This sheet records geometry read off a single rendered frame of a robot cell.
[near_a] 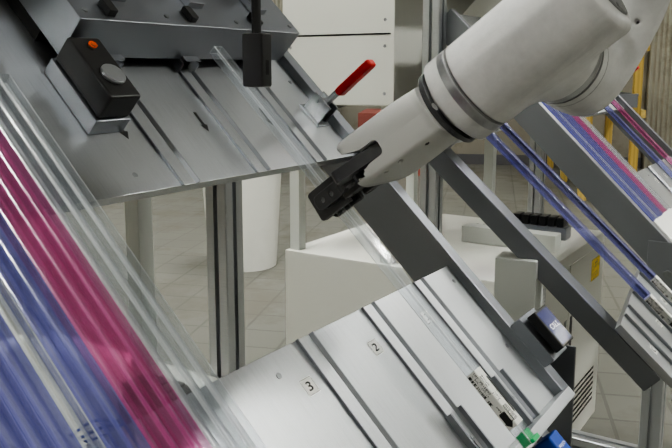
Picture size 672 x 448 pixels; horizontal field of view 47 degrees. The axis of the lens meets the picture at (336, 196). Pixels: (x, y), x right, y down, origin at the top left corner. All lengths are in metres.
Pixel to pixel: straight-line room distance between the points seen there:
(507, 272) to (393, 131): 0.50
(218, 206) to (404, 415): 0.54
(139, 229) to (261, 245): 3.06
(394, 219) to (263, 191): 3.25
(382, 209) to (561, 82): 0.37
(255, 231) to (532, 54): 3.65
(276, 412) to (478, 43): 0.34
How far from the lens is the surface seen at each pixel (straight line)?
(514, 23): 0.65
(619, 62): 0.73
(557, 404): 0.89
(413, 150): 0.68
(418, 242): 0.96
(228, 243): 1.17
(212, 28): 0.87
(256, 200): 4.19
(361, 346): 0.74
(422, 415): 0.75
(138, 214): 1.22
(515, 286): 1.15
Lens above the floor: 1.08
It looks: 9 degrees down
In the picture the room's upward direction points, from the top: straight up
